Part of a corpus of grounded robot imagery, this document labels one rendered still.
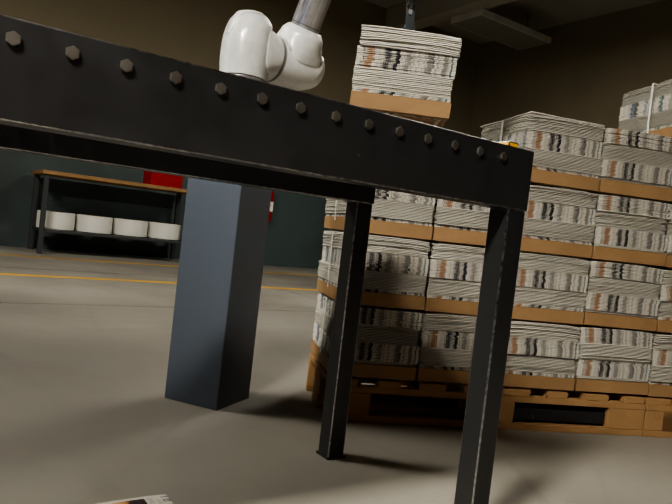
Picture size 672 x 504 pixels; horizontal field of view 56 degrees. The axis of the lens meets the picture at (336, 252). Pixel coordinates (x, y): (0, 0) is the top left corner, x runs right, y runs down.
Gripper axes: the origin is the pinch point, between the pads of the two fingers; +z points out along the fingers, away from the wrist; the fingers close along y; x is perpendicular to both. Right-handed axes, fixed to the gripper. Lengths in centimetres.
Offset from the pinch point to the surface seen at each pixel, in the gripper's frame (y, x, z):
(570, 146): 30, 58, 25
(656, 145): 24, 89, 34
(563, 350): 98, 66, 31
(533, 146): 32, 45, 20
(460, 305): 88, 28, 18
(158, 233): 61, -289, 550
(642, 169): 33, 85, 33
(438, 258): 74, 19, 14
